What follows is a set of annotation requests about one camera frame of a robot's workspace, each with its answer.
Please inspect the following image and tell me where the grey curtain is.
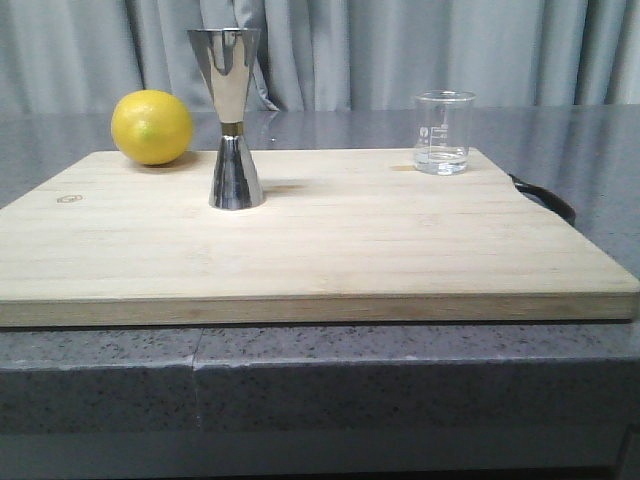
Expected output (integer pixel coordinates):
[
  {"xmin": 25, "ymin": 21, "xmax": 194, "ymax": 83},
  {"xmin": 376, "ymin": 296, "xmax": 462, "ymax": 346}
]
[{"xmin": 1, "ymin": 1, "xmax": 639, "ymax": 116}]

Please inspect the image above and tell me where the small glass beaker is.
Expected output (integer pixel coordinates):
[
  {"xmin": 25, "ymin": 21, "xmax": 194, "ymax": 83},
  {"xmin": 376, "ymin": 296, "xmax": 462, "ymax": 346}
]
[{"xmin": 413, "ymin": 90, "xmax": 476, "ymax": 176}]

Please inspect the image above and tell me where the yellow lemon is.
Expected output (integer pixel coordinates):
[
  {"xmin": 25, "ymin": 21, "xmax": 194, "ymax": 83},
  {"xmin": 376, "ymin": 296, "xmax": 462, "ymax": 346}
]
[{"xmin": 111, "ymin": 90, "xmax": 194, "ymax": 165}]

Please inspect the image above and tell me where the steel double jigger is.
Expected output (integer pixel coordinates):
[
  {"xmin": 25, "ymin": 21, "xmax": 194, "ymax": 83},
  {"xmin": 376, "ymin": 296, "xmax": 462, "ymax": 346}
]
[{"xmin": 187, "ymin": 28, "xmax": 264, "ymax": 210}]

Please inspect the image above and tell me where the wooden cutting board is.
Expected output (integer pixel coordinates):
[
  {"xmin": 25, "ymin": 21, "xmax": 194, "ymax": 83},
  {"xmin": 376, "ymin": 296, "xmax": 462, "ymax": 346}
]
[{"xmin": 1, "ymin": 149, "xmax": 639, "ymax": 327}]

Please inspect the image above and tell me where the black cutting board strap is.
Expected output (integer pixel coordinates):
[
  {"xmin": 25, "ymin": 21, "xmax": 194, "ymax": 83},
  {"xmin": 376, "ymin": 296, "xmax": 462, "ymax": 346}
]
[{"xmin": 508, "ymin": 172, "xmax": 577, "ymax": 224}]

